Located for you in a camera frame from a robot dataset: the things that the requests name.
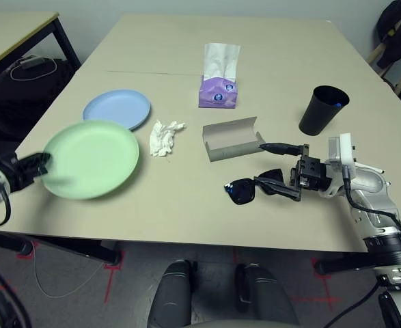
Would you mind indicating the black bag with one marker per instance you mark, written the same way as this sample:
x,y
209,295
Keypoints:
x,y
15,102

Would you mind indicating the grey glasses case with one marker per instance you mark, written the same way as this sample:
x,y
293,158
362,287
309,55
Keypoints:
x,y
231,152

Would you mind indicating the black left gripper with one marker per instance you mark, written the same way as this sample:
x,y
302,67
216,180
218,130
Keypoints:
x,y
15,171

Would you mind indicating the green plastic plate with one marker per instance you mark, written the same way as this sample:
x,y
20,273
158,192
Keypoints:
x,y
91,160

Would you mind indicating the dark grey robot leg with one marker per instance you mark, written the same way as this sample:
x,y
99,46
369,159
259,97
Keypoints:
x,y
265,297
171,297

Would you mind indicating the black plastic cup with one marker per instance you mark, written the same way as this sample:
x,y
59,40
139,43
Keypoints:
x,y
314,119

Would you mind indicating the white tissue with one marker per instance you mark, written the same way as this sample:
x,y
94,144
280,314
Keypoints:
x,y
161,141

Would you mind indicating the beige side table black frame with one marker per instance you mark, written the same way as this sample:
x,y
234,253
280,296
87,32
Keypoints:
x,y
9,30

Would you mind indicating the dark grey robot right leg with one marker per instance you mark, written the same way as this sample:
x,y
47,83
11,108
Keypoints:
x,y
265,297

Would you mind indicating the black jacket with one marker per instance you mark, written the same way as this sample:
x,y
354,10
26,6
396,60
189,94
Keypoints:
x,y
396,37

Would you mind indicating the purple tissue pack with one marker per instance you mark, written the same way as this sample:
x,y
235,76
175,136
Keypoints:
x,y
217,95

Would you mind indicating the dark grey robot left leg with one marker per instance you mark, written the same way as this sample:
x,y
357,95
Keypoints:
x,y
171,297

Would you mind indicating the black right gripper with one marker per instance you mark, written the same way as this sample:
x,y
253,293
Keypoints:
x,y
311,171

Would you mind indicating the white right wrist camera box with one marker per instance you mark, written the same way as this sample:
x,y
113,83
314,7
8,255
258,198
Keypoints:
x,y
345,147

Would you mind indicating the black sunglasses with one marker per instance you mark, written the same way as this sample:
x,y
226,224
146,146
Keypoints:
x,y
241,193

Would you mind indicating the blue plastic plate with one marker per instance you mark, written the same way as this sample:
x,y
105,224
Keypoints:
x,y
118,106

